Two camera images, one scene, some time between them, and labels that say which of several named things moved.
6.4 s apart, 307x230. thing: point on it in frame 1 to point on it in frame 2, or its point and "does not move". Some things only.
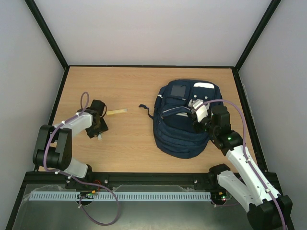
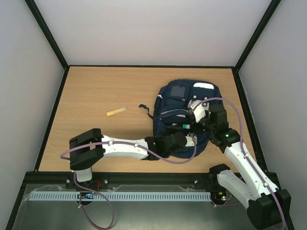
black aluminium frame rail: x=39 y=178 does not move
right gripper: x=197 y=121 does not move
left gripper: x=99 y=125 to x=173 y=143
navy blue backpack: x=178 y=104 does not move
